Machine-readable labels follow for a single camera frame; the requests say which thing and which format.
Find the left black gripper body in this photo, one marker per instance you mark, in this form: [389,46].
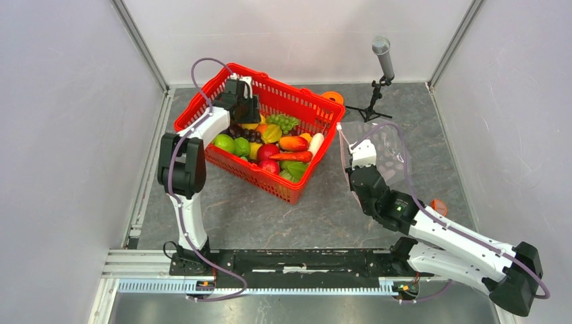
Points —
[249,113]

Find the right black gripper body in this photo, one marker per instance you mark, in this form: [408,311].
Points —
[366,208]

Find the red plastic basket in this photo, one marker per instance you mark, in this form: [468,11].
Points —
[317,114]

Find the clear zip top bag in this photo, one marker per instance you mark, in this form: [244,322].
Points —
[387,142]

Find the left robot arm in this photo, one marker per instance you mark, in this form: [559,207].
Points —
[182,168]

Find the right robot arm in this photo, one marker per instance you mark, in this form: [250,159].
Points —
[509,275]

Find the purple toy grapes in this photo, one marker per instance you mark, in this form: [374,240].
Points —
[236,131]

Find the green toy apple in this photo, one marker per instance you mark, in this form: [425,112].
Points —
[224,142]

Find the green toy pepper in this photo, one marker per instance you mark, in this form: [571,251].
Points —
[242,147]

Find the yellow green toy starfruit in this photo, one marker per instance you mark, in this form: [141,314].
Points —
[271,133]

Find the green toy grapes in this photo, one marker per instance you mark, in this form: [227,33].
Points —
[286,122]

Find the red toy apple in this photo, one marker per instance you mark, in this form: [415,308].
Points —
[270,166]

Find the orange red toy mango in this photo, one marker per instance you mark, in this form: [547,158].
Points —
[293,144]

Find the white toy radish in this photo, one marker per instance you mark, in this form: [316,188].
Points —
[315,143]

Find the black microphone tripod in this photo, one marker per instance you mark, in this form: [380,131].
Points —
[368,114]

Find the orange toy carrot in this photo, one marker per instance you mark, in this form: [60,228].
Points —
[302,156]

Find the orange toy block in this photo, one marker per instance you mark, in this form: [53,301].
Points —
[440,207]

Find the orange round toy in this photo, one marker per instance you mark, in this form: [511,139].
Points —
[334,97]

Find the grey microphone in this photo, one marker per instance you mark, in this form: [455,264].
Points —
[381,47]

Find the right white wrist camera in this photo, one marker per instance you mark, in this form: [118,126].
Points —
[362,154]

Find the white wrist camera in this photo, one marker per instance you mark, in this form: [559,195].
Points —
[246,81]
[362,154]

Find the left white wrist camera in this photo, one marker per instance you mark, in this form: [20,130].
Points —
[246,81]

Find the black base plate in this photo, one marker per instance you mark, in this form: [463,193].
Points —
[298,269]

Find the aluminium frame rail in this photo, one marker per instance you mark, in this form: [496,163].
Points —
[136,287]

